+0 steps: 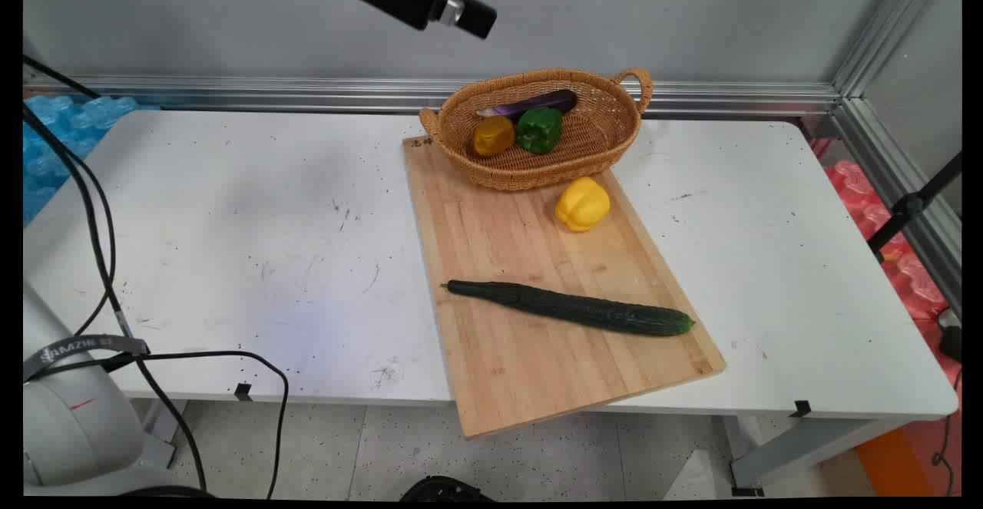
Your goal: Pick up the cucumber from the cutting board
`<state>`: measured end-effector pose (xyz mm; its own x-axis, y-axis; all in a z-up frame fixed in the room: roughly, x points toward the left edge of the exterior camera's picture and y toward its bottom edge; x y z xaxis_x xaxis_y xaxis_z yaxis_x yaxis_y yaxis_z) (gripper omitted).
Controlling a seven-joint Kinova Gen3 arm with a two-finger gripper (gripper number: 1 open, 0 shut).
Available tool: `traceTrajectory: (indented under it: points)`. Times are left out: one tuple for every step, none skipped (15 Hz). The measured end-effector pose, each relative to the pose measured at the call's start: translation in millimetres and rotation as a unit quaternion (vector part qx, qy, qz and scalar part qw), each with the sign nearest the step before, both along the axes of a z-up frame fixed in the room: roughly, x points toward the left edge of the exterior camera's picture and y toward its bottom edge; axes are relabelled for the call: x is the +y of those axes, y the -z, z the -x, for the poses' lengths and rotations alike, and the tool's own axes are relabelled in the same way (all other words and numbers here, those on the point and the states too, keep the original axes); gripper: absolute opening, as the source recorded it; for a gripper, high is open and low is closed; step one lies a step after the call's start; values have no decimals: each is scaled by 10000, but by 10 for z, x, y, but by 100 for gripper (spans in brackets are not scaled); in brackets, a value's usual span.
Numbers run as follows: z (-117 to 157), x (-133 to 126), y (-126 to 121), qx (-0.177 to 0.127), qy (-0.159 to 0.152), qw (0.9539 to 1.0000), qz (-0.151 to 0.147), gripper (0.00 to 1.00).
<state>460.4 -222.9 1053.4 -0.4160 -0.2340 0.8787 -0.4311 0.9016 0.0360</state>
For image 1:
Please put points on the bamboo cutting board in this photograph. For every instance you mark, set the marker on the bamboo cutting board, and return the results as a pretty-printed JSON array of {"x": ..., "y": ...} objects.
[{"x": 537, "y": 317}]

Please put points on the black tape marker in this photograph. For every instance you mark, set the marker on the black tape marker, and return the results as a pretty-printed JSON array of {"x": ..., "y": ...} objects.
[
  {"x": 243, "y": 391},
  {"x": 800, "y": 408}
]

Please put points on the yellow bell pepper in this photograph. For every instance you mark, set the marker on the yellow bell pepper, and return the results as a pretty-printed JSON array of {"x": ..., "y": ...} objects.
[{"x": 582, "y": 203}]

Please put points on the woven wicker basket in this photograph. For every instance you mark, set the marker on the woven wicker basket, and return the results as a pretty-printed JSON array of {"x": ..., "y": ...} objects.
[{"x": 584, "y": 144}]

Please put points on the black tripod leg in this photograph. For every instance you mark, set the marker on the black tripod leg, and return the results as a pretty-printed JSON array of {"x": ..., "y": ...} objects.
[{"x": 910, "y": 206}]

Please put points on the blue foam floor mat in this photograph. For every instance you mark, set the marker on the blue foam floor mat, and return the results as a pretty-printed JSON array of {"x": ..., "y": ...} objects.
[{"x": 54, "y": 140}]

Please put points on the orange floor mat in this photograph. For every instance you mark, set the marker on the orange floor mat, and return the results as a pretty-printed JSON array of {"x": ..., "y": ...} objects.
[{"x": 906, "y": 459}]

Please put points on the black power adapter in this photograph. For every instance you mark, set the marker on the black power adapter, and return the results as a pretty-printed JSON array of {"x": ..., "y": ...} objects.
[{"x": 951, "y": 340}]

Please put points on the orange bell pepper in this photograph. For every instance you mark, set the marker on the orange bell pepper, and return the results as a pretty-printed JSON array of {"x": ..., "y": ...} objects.
[{"x": 493, "y": 137}]

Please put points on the red foam floor mat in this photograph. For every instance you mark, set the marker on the red foam floor mat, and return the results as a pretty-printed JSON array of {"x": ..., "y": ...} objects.
[{"x": 906, "y": 271}]

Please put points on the diagonal aluminium frame rail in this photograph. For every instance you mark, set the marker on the diagonal aluminium frame rail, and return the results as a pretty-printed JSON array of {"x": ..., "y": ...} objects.
[{"x": 883, "y": 148}]

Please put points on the horizontal aluminium frame rail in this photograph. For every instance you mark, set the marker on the horizontal aluminium frame rail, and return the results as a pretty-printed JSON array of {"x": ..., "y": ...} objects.
[{"x": 307, "y": 93}]

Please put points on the grey table leg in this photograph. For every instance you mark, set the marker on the grey table leg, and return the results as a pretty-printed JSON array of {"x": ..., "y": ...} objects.
[
  {"x": 157, "y": 432},
  {"x": 806, "y": 447}
]

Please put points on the green bell pepper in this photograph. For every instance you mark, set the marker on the green bell pepper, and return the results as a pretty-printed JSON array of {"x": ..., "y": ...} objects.
[{"x": 539, "y": 130}]

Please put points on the purple eggplant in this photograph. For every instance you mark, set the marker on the purple eggplant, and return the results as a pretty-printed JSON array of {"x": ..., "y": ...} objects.
[{"x": 537, "y": 102}]

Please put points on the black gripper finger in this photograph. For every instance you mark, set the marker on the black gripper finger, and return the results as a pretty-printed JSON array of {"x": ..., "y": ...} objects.
[{"x": 474, "y": 18}]

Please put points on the black round floor object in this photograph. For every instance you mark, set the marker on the black round floor object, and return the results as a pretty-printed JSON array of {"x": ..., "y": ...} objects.
[{"x": 445, "y": 488}]

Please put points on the long dark green cucumber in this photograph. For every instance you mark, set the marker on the long dark green cucumber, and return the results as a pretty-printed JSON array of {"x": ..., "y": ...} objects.
[{"x": 572, "y": 308}]

